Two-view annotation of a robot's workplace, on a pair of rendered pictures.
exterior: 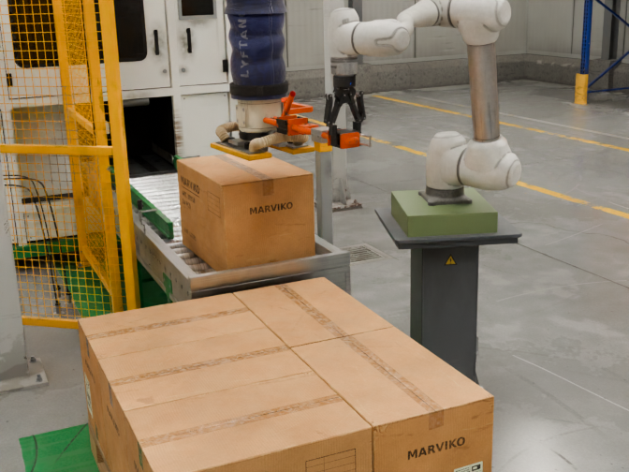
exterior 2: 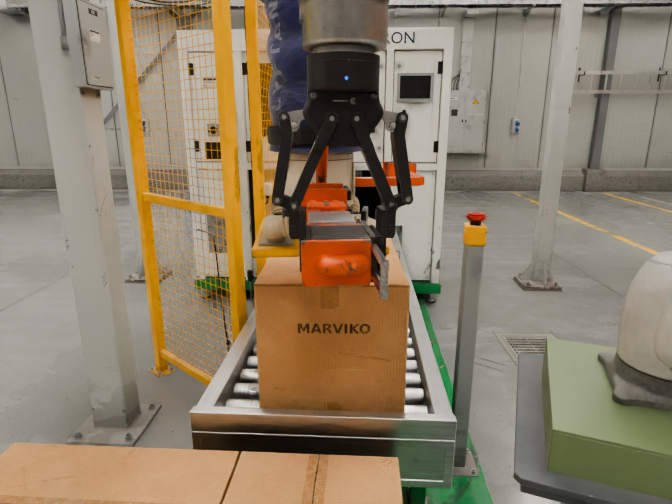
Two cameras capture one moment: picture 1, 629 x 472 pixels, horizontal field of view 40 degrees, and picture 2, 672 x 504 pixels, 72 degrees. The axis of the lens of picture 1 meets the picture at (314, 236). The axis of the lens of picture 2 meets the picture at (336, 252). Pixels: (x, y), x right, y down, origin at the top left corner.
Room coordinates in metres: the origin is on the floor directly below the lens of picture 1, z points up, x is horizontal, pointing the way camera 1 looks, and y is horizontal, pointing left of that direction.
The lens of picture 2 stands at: (2.43, -0.34, 1.34)
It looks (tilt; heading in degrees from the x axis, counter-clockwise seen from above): 15 degrees down; 27
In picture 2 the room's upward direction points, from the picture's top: straight up
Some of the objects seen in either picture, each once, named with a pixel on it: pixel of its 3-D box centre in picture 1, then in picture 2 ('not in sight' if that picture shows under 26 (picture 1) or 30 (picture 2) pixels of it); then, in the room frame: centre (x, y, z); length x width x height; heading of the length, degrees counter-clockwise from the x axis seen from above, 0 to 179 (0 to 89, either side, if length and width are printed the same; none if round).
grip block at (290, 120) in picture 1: (292, 125); (322, 201); (3.19, 0.07, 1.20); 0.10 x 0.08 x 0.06; 121
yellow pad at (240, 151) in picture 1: (240, 146); (278, 228); (3.36, 0.28, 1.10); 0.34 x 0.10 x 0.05; 31
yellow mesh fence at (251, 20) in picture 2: (81, 110); (277, 173); (4.84, 1.27, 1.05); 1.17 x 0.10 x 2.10; 23
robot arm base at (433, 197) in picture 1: (443, 190); (656, 368); (3.47, -0.53, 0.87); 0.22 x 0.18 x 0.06; 8
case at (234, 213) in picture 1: (243, 211); (334, 311); (3.70, 0.31, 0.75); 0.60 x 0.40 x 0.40; 26
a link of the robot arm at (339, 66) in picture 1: (343, 66); (343, 24); (2.90, -0.11, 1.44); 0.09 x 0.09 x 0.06
